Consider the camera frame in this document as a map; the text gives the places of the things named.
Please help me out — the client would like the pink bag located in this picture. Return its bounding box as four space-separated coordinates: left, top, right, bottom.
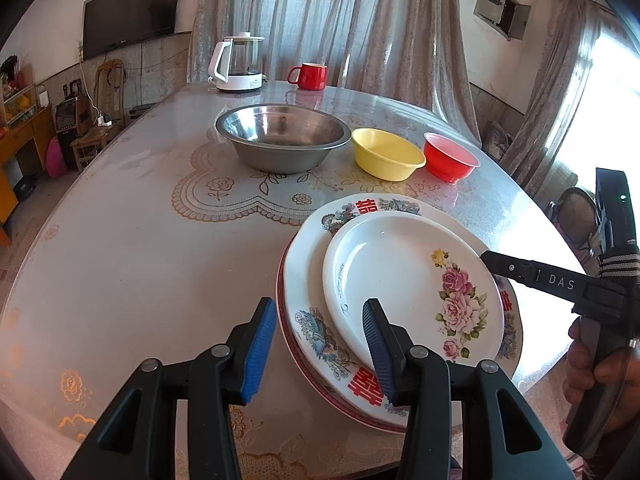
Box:
46 137 66 178

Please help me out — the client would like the white rose plate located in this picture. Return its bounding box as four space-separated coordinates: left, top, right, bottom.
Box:
322 209 505 375

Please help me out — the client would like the beige lace side curtain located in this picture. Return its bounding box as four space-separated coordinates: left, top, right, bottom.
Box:
500 0 616 201

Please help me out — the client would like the black wall television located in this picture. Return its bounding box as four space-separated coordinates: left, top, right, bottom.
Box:
82 0 183 60

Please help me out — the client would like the peacock plate with red characters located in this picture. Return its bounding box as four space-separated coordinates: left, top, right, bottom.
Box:
284 192 524 418

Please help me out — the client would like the pile of bags by wall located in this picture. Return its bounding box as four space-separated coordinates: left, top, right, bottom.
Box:
486 120 516 162

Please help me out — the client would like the person's right hand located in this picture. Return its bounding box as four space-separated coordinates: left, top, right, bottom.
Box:
567 320 640 431

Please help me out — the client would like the low wooden chair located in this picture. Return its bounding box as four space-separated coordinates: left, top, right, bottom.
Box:
70 125 122 171

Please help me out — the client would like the curved-back wooden chair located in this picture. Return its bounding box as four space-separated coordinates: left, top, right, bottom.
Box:
95 59 127 126

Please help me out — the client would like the wall electrical panel box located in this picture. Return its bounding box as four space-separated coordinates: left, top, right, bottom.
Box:
472 0 532 41

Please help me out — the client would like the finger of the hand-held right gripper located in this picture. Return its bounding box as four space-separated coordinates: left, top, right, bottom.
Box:
480 251 590 307

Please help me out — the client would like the dark round-backed chair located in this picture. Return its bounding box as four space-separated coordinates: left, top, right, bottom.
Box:
547 187 601 273

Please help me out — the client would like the bright window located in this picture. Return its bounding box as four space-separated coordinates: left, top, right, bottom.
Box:
565 25 640 201

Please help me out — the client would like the yellow plastic bowl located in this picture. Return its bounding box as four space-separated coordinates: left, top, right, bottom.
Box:
351 128 427 182

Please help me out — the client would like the white electric glass kettle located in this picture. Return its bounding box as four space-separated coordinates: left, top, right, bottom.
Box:
207 32 266 93

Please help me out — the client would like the small old television set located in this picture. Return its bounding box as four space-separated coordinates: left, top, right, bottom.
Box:
54 97 81 136

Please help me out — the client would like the large pink-rimmed floral plate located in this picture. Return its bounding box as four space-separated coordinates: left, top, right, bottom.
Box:
276 237 524 434

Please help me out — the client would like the yellow wooden cabinet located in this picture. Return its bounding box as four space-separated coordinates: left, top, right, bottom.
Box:
0 65 55 246

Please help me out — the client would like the red mug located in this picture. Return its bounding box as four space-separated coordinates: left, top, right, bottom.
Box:
287 62 328 91

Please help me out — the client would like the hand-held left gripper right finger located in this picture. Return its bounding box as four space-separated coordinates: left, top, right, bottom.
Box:
362 298 576 480

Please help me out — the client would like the stainless steel bowl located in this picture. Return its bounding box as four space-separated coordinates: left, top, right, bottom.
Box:
215 104 352 174

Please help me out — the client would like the red plastic bowl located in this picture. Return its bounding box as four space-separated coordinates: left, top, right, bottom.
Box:
423 132 481 183

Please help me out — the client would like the beige lace middle curtain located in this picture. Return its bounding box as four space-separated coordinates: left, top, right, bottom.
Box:
187 0 481 146

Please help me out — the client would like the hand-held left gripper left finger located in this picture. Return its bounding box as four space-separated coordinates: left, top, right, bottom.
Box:
60 297 277 480

